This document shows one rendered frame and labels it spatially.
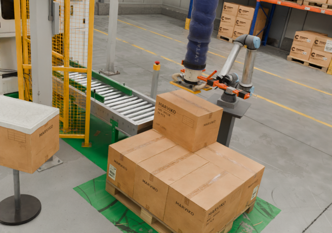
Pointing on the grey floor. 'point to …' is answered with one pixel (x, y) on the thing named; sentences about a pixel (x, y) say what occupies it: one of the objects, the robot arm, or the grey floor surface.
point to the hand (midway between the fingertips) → (216, 82)
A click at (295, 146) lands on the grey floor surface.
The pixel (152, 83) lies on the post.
